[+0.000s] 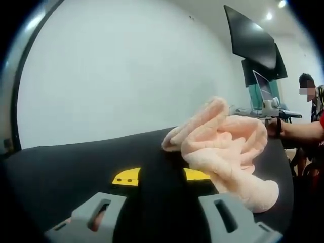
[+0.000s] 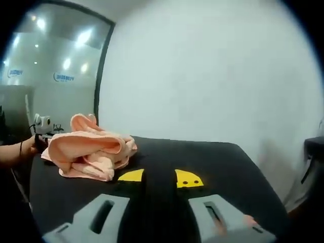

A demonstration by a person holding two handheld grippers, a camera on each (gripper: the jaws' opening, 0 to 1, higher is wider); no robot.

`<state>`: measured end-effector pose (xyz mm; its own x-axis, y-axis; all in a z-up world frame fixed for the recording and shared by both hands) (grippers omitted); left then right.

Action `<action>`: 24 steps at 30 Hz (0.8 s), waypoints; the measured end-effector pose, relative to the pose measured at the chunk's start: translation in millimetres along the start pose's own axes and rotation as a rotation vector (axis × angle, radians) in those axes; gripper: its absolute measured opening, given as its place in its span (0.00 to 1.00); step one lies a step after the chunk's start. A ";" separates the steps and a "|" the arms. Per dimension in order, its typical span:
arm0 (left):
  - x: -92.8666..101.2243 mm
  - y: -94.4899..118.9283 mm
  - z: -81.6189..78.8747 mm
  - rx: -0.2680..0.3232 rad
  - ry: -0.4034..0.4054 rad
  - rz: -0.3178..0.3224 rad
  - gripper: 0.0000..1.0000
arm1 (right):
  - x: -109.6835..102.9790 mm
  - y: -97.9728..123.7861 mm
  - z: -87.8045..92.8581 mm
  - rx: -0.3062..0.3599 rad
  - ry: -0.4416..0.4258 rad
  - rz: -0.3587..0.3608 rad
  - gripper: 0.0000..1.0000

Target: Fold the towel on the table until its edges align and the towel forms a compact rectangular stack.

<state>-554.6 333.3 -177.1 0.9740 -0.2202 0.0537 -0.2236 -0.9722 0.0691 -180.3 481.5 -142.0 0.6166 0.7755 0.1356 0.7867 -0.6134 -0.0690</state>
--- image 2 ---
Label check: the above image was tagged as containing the peach pink towel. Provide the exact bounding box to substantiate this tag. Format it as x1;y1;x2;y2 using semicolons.
40;113;139;182

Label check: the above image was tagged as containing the person's left hand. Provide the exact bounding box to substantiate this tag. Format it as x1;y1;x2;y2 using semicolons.
24;135;43;155

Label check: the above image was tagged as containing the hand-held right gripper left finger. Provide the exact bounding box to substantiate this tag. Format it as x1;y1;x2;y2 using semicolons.
42;168;147;243

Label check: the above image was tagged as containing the person's right hand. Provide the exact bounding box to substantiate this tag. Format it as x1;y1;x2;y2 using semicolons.
214;214;260;235

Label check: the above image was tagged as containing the black table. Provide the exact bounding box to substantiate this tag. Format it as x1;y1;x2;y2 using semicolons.
27;135;292;243

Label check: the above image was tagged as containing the black framed glass partition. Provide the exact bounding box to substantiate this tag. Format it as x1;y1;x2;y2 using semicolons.
0;0;116;139

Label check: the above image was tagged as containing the dark box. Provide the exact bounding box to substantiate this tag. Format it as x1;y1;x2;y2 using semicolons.
303;136;324;159

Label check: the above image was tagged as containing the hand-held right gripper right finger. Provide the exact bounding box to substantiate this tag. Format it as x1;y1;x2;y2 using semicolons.
173;168;277;243

